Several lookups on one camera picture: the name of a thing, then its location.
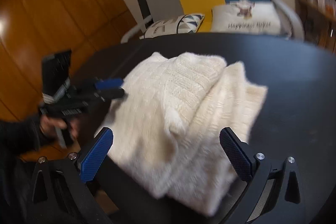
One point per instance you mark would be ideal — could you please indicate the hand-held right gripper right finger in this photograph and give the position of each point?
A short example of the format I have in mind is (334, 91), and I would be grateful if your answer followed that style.
(235, 154)

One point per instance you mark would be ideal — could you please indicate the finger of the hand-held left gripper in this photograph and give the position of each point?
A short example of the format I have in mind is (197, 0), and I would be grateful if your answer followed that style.
(110, 94)
(109, 83)

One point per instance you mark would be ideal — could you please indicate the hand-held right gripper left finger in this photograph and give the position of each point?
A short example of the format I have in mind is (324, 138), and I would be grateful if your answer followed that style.
(98, 154)

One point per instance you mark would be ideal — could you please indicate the white knit sweater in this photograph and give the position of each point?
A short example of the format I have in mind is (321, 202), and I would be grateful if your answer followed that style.
(183, 108)

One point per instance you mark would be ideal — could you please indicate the person's left forearm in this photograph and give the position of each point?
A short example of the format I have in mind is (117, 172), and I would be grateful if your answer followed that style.
(18, 134)

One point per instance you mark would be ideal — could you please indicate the person's left hand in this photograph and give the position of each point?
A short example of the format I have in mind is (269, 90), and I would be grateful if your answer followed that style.
(51, 125)

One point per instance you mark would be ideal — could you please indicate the triangle pattern pillow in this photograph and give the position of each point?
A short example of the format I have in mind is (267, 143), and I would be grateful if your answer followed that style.
(173, 26)

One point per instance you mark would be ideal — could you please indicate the black upright board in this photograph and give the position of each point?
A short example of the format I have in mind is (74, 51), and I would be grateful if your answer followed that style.
(141, 1)

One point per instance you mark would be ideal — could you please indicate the deer print pillow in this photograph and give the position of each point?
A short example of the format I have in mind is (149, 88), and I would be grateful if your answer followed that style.
(246, 18)

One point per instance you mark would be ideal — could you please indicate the wooden desk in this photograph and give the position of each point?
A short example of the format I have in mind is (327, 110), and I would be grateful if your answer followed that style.
(317, 24)

